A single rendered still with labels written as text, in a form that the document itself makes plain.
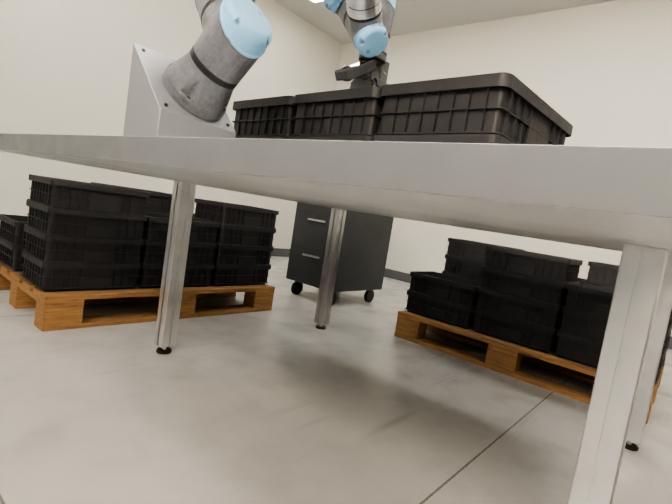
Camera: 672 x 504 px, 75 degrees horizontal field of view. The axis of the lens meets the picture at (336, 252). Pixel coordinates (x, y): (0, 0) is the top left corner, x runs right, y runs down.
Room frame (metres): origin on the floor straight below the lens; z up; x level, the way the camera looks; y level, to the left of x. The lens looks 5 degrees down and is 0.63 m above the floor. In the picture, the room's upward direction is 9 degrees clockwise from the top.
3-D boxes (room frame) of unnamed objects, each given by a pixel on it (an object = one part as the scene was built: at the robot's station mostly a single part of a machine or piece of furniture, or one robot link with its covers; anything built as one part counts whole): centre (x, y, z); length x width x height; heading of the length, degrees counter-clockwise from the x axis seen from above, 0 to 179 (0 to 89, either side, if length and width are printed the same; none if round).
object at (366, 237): (3.26, -0.02, 0.45); 0.62 x 0.45 x 0.90; 141
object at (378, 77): (1.18, -0.02, 0.99); 0.09 x 0.08 x 0.12; 137
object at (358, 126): (1.26, -0.06, 0.87); 0.40 x 0.30 x 0.11; 137
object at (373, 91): (1.26, -0.06, 0.92); 0.40 x 0.30 x 0.02; 137
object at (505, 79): (1.06, -0.28, 0.92); 0.40 x 0.30 x 0.02; 137
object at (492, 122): (1.06, -0.28, 0.87); 0.40 x 0.30 x 0.11; 137
